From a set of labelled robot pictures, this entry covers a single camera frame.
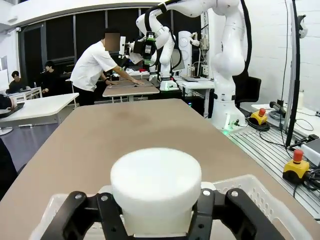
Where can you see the white perforated plastic basket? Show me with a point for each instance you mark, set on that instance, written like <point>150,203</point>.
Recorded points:
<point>257,197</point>

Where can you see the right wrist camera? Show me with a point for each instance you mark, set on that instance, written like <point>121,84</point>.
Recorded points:
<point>138,47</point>

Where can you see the white table with black tray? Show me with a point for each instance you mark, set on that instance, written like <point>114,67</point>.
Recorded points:
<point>45,107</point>

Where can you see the white bottle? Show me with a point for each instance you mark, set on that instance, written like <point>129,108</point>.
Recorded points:
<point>301,100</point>

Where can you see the white round foam stopper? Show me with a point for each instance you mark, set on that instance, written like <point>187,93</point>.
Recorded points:
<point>155,175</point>

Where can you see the grooved aluminium base plate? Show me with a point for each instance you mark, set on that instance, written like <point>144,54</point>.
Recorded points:
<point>262,155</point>

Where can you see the white side table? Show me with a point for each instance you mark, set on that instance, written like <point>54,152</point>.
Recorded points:
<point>310,117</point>

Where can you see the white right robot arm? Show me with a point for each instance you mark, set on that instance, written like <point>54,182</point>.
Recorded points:
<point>227,60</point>

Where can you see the black office chair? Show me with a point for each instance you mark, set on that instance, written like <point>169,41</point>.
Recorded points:
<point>250,92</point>

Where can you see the grey keyboard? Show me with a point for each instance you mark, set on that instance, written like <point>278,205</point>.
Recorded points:
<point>191,78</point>

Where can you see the silver aluminium profile post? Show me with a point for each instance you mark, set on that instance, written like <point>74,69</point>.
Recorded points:
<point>290,87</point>

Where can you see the person in white t-shirt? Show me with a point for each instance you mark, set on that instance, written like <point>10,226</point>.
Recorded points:
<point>87,65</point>

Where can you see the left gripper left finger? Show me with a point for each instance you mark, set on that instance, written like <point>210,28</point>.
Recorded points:
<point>72,212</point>

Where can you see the black flat tray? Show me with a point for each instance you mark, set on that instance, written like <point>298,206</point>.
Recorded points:
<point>15,110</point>

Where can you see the silver grey control box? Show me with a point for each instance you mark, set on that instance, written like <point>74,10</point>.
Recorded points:
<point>312,150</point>

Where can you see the white desk with railing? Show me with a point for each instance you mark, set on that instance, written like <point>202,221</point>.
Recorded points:
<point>27,92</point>

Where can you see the black camera stand pole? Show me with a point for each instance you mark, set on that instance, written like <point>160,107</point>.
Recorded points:
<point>297,75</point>

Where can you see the yellow emergency stop button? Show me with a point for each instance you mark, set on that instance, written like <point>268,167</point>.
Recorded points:
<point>296,170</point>
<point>260,117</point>

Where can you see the person's left hand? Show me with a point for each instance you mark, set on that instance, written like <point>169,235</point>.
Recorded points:
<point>12,103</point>

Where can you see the white tower appliance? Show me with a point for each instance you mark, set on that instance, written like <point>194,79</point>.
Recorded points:
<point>185,45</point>

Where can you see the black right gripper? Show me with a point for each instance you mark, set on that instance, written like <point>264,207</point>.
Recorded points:
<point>150,50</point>

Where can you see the brown background table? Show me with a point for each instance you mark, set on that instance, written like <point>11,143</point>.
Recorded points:
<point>130,88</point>

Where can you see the seated person black top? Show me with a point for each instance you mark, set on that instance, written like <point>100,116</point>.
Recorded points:
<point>17,82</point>
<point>50,80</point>

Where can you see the white desk with keyboard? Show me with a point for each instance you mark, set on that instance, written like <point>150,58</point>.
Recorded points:
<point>197,85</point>

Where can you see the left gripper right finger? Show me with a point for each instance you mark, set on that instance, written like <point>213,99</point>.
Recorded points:
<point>240,207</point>

